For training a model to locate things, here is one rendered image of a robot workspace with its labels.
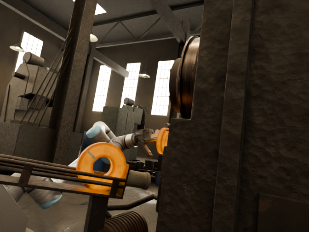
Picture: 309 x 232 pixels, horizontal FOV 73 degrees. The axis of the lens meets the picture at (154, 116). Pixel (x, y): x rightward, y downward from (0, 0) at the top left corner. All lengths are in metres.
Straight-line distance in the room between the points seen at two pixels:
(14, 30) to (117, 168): 13.77
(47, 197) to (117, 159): 1.08
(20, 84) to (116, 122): 3.09
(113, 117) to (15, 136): 1.84
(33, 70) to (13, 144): 2.94
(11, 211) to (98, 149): 1.01
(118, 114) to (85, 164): 3.90
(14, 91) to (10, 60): 7.28
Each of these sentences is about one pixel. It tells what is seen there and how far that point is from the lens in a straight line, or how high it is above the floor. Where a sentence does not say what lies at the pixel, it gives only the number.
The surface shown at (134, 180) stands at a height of 0.67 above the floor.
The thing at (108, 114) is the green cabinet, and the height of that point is 1.30.
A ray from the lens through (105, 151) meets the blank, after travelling 0.69.
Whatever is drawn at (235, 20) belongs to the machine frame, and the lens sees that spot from 0.56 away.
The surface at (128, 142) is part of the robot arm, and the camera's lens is 1.28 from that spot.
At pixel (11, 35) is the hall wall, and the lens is 14.16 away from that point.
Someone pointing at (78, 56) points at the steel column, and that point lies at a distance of 4.11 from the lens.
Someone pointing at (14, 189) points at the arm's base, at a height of 0.39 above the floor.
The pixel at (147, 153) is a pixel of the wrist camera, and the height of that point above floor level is 0.74.
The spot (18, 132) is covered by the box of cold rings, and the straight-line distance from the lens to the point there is 3.78.
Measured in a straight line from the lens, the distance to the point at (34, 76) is 6.24.
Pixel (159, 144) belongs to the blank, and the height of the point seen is 0.80.
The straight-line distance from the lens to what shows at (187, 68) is 0.86.
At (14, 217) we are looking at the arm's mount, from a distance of 1.64.
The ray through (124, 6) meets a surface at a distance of 12.22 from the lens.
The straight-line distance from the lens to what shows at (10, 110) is 6.63.
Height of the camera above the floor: 0.80
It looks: 8 degrees up
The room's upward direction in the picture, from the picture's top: 8 degrees clockwise
